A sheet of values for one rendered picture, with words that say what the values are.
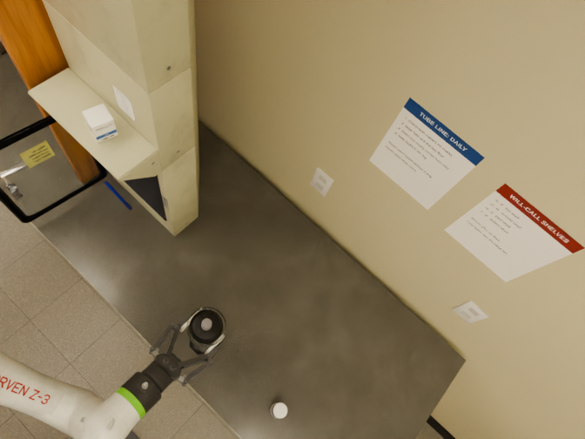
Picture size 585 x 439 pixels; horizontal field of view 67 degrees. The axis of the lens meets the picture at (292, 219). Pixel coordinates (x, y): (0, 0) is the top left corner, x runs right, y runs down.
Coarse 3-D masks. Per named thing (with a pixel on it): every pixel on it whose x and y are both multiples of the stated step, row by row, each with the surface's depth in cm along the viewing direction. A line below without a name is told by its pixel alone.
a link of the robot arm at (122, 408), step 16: (96, 400) 107; (112, 400) 105; (128, 400) 105; (80, 416) 103; (96, 416) 101; (112, 416) 102; (128, 416) 104; (80, 432) 100; (96, 432) 99; (112, 432) 100; (128, 432) 104
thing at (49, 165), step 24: (24, 144) 116; (48, 144) 122; (72, 144) 129; (0, 168) 117; (24, 168) 123; (48, 168) 130; (72, 168) 137; (96, 168) 146; (24, 192) 131; (48, 192) 139
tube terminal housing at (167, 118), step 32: (64, 32) 94; (192, 32) 94; (96, 64) 94; (192, 64) 97; (128, 96) 93; (160, 96) 89; (192, 96) 100; (160, 128) 97; (192, 128) 109; (160, 160) 108; (192, 160) 122; (192, 192) 139
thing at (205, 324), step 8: (200, 312) 124; (208, 312) 123; (192, 320) 122; (200, 320) 122; (208, 320) 119; (216, 320) 123; (192, 328) 121; (200, 328) 121; (208, 328) 120; (216, 328) 122; (192, 336) 121; (200, 336) 120; (208, 336) 121; (216, 336) 122
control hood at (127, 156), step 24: (72, 72) 108; (48, 96) 104; (72, 96) 105; (96, 96) 106; (72, 120) 103; (120, 120) 105; (96, 144) 101; (120, 144) 102; (144, 144) 103; (120, 168) 100; (144, 168) 104
